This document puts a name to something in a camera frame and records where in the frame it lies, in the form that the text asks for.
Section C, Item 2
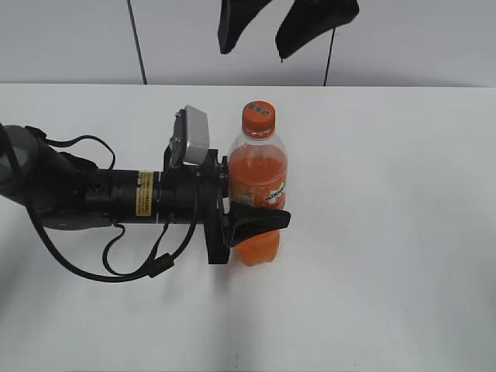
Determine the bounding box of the orange soda plastic bottle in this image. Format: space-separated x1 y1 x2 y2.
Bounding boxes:
227 133 290 267

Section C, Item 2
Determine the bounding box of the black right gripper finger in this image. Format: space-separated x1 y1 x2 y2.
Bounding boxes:
217 0 270 54
275 0 360 60

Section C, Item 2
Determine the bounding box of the black wall cable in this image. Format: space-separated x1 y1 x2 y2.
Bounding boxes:
126 0 149 85
322 26 337 87

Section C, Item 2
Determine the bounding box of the black right wall cable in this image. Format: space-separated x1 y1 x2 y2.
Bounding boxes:
322 26 337 87

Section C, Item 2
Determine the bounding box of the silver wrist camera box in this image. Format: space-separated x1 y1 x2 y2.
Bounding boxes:
168 105 210 167

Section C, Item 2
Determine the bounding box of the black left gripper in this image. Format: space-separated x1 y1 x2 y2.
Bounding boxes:
158 149 291 265

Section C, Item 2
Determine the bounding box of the orange bottle cap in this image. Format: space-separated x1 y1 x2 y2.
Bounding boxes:
242 101 276 140

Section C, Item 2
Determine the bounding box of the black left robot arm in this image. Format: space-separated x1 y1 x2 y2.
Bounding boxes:
1 126 291 264

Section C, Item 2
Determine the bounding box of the black left wall cable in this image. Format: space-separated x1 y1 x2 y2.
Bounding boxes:
126 0 149 85

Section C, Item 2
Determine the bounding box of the black looping camera cable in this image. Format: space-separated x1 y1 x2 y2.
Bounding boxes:
7 134 197 284

